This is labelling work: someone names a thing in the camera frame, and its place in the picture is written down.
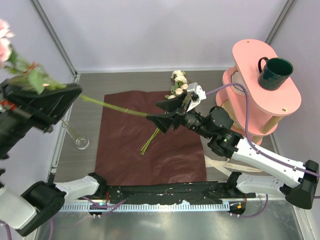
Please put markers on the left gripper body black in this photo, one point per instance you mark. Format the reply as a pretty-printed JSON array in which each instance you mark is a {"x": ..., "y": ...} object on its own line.
[{"x": 36, "y": 114}]

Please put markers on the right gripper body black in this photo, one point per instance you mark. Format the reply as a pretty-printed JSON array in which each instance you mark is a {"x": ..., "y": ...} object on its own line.
[{"x": 177, "y": 118}]

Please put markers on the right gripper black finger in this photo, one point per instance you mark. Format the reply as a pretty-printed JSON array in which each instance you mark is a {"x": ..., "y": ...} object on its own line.
[
  {"x": 164, "y": 121},
  {"x": 170, "y": 105}
]

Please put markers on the pink rose stem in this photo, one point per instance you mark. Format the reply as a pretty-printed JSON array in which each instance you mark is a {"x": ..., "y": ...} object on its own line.
[{"x": 32, "y": 77}]

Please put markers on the red wrapping paper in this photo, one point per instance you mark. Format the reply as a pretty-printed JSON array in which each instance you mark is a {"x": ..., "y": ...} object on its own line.
[{"x": 131, "y": 153}]

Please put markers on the cream printed ribbon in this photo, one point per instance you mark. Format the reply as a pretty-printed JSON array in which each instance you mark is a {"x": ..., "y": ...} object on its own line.
[{"x": 220, "y": 168}]

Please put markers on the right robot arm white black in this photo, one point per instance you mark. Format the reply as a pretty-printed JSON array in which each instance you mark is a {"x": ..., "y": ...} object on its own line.
[{"x": 293, "y": 180}]

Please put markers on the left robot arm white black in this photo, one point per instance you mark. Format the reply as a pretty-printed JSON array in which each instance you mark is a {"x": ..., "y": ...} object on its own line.
[{"x": 42, "y": 200}]

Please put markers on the clear glass vase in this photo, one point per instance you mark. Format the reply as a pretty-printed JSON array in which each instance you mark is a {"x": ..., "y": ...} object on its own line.
[{"x": 80, "y": 141}]

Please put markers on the pink three-tier wooden shelf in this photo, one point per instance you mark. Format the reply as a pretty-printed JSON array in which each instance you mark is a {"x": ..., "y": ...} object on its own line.
[{"x": 252, "y": 108}]

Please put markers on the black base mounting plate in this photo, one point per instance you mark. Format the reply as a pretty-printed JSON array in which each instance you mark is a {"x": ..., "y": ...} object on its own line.
[{"x": 195, "y": 193}]

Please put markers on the dark green mug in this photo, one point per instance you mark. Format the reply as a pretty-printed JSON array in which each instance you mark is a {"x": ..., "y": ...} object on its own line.
[{"x": 273, "y": 72}]

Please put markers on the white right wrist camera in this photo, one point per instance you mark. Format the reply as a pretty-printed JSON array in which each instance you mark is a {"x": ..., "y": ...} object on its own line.
[{"x": 195, "y": 94}]

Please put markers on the white slotted cable duct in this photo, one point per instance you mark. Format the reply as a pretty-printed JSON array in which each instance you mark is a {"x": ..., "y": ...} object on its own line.
[{"x": 82, "y": 206}]

